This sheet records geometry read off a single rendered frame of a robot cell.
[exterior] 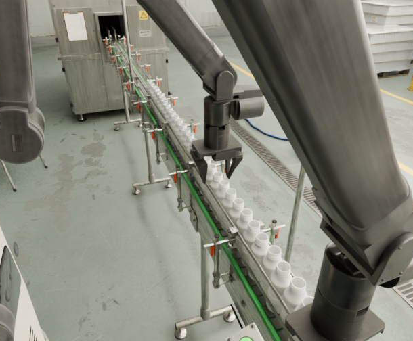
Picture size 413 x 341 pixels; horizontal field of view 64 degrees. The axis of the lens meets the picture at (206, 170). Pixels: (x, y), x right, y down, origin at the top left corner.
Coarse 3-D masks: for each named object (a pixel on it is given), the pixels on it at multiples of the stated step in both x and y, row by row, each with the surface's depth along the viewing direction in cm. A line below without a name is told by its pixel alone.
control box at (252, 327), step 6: (234, 312) 113; (240, 324) 110; (252, 324) 77; (240, 330) 77; (246, 330) 76; (252, 330) 76; (258, 330) 75; (234, 336) 76; (240, 336) 76; (246, 336) 75; (252, 336) 75; (258, 336) 74
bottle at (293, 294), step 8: (296, 280) 83; (304, 280) 82; (288, 288) 84; (296, 288) 80; (304, 288) 81; (288, 296) 83; (296, 296) 82; (304, 296) 82; (288, 304) 83; (296, 304) 82; (280, 312) 88
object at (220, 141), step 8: (208, 128) 70; (216, 128) 69; (224, 128) 70; (208, 136) 71; (216, 136) 70; (224, 136) 71; (232, 136) 77; (192, 144) 74; (200, 144) 74; (208, 144) 72; (216, 144) 71; (224, 144) 72; (232, 144) 74; (240, 144) 74; (200, 152) 71; (208, 152) 71; (216, 152) 71
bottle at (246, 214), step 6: (246, 210) 107; (240, 216) 105; (246, 216) 104; (252, 216) 105; (240, 222) 106; (246, 222) 105; (240, 228) 105; (246, 228) 105; (240, 234) 107; (240, 240) 108; (240, 246) 109
